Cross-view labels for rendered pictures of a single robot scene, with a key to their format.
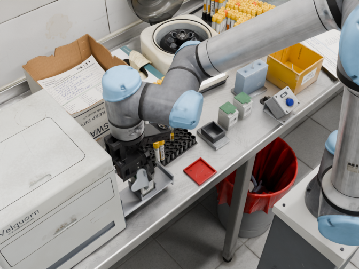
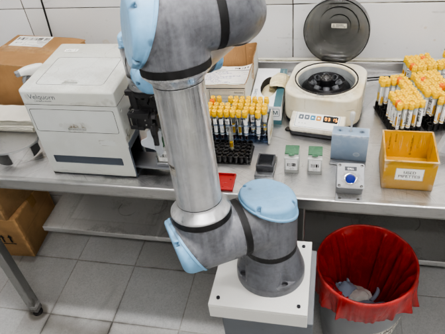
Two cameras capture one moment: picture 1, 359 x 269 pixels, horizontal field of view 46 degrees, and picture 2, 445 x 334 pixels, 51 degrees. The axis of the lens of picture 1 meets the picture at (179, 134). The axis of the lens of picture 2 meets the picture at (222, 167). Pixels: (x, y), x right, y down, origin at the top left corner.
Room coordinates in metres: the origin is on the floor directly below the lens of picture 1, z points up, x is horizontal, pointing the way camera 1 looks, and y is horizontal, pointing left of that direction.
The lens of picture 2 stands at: (0.16, -0.89, 1.79)
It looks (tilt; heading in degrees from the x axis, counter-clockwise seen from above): 41 degrees down; 57
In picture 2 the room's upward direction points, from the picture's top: 7 degrees counter-clockwise
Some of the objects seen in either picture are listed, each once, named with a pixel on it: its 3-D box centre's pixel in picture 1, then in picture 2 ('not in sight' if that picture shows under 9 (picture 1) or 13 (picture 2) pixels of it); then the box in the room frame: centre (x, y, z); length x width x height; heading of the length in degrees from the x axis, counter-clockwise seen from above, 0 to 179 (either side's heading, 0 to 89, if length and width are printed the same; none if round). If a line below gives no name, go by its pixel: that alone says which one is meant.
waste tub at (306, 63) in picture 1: (293, 67); (406, 160); (1.09, -0.38, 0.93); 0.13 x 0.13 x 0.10; 41
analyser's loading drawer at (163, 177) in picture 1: (135, 192); (160, 158); (0.60, 0.11, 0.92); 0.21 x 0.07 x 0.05; 131
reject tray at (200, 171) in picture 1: (200, 171); (222, 181); (0.70, -0.06, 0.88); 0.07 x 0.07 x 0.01; 41
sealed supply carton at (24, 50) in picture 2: not in sight; (42, 71); (0.52, 0.82, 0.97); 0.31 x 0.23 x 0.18; 125
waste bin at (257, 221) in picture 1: (247, 189); (357, 295); (1.07, -0.31, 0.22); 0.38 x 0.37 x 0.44; 131
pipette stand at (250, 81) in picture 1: (250, 79); (349, 145); (1.03, -0.23, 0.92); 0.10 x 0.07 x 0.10; 126
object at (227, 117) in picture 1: (227, 115); (292, 158); (0.88, -0.15, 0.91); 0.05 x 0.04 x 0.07; 41
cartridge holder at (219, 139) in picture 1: (212, 133); (265, 164); (0.83, -0.10, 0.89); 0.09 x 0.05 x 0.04; 39
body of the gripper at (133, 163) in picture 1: (127, 149); (146, 106); (0.60, 0.12, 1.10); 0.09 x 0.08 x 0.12; 131
